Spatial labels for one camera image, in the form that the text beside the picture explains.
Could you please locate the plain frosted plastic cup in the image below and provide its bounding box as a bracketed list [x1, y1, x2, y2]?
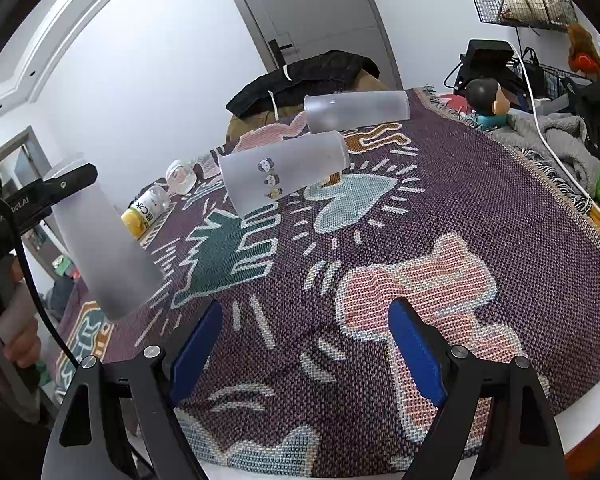
[44, 155, 163, 322]

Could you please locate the clear plastic cup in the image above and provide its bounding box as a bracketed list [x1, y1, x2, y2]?
[166, 159, 197, 195]

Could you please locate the frosted cup with cartoon print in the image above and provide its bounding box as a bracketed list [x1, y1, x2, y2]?
[219, 131, 349, 217]

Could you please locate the far frosted plastic cup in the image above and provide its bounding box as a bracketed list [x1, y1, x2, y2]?
[303, 90, 411, 133]

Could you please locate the person's left hand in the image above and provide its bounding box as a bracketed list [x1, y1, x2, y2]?
[0, 255, 41, 370]

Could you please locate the purple patterned woven tablecloth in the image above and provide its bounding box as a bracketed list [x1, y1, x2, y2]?
[59, 89, 600, 478]

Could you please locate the brown chair back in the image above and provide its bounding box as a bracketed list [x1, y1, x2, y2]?
[225, 70, 388, 142]

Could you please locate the grey fleece blanket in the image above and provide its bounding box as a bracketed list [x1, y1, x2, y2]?
[490, 110, 600, 197]

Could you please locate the cartoon boy figurine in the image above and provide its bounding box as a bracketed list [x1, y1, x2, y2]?
[465, 78, 510, 129]

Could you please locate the black jacket on chair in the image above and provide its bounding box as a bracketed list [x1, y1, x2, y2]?
[226, 50, 380, 118]

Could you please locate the black device on shelf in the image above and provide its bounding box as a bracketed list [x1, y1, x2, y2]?
[456, 39, 514, 87]

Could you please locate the grey door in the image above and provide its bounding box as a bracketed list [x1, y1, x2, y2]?
[234, 0, 403, 90]

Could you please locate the brown plush toy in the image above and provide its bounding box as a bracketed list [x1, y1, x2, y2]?
[567, 24, 600, 80]

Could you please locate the black door handle lock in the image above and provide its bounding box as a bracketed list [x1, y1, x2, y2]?
[268, 39, 292, 68]

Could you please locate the white cable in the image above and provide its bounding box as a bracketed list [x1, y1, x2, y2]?
[507, 43, 598, 212]

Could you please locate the black wire wall basket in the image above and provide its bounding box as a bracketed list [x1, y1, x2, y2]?
[474, 0, 578, 32]

